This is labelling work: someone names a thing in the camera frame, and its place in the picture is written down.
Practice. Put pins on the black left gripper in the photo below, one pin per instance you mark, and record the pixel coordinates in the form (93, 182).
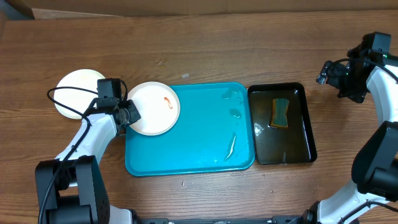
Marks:
(135, 115)

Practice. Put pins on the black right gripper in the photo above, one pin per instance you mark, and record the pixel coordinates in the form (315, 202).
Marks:
(337, 73)

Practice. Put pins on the white plate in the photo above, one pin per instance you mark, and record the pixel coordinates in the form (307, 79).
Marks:
(78, 100)

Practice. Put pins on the pink plate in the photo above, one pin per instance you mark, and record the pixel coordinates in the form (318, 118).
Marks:
(158, 106)

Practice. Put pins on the yellow green sponge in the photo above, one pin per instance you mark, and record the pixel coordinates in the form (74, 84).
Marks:
(279, 113)

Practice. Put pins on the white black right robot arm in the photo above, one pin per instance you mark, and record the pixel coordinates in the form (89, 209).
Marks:
(374, 171)

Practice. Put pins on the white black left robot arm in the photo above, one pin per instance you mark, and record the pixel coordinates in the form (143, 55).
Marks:
(70, 188)

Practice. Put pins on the black water tray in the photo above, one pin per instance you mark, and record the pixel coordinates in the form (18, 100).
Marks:
(294, 144)

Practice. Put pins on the brown cardboard panel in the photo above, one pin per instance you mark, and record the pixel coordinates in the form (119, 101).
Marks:
(195, 7)

